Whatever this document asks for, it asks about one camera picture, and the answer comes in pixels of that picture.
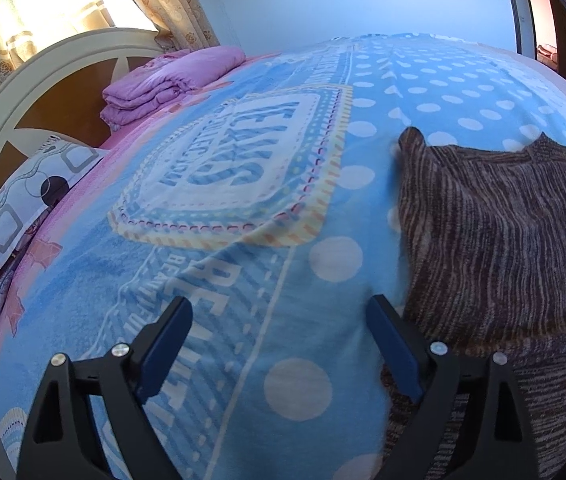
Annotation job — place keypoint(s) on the brown striped knit sweater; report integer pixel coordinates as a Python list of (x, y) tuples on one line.
[(485, 234)]

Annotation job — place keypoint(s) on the white patterned pillow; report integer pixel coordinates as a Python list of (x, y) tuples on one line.
[(36, 187)]

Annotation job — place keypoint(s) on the cream wooden headboard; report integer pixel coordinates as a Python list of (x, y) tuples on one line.
[(58, 92)]

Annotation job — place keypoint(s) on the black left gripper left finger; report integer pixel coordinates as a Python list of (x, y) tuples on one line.
[(61, 440)]

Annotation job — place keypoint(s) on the folded pink quilt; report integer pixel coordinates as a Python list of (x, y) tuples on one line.
[(167, 77)]

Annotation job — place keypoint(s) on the blue polka dot bed blanket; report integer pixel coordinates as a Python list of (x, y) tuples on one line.
[(269, 200)]

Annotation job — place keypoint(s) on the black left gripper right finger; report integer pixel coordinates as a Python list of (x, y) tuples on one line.
[(495, 440)]

